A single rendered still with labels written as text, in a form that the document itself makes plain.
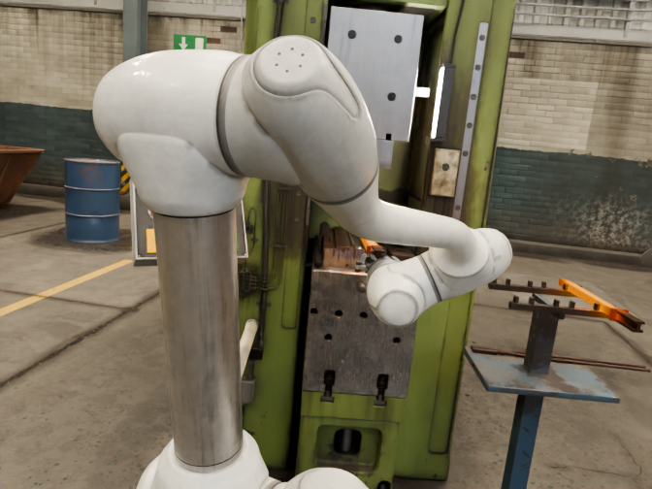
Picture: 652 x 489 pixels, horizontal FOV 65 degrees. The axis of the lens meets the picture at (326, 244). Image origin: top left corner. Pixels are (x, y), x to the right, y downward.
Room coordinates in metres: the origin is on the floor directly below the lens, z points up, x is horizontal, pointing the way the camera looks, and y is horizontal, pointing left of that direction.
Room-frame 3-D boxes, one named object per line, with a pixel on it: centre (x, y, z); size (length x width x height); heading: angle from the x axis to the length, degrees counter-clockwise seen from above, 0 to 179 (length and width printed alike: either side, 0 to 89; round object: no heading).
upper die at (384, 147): (1.97, -0.09, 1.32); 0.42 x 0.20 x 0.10; 2
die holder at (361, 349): (1.98, -0.14, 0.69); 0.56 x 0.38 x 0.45; 2
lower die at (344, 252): (1.97, -0.09, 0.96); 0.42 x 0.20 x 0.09; 2
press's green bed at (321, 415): (1.98, -0.14, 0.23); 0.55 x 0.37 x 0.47; 2
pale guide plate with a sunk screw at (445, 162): (1.90, -0.41, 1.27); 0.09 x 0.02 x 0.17; 92
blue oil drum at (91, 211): (5.76, 2.67, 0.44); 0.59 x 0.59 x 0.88
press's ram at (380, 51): (1.97, -0.13, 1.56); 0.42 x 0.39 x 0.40; 2
